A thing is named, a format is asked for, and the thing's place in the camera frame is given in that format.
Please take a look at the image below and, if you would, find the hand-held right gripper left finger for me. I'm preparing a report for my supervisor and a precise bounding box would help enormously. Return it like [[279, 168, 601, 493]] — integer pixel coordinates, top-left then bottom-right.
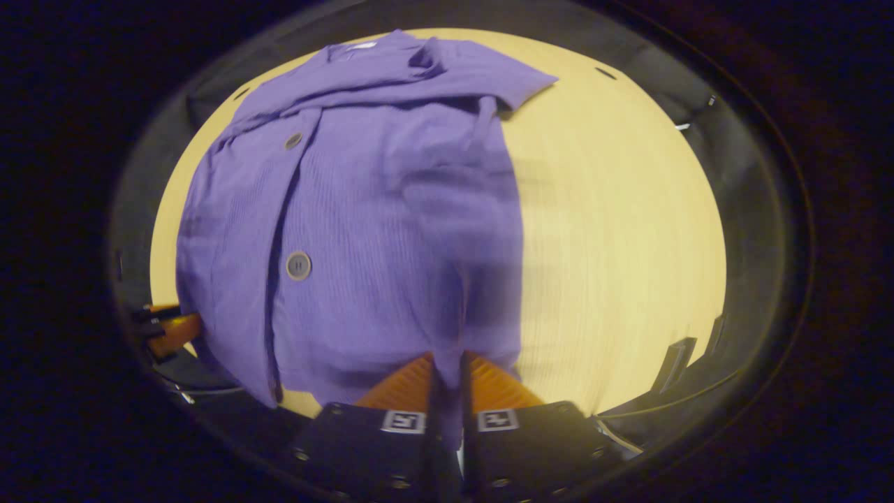
[[290, 353, 437, 503]]

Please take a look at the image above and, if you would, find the purple button shirt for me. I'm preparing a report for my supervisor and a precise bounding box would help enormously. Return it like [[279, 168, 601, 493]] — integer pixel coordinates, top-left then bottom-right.
[[175, 29, 559, 448]]

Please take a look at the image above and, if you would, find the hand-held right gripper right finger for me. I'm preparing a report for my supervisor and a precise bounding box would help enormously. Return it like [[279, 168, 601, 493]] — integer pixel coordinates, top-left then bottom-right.
[[460, 351, 622, 500]]

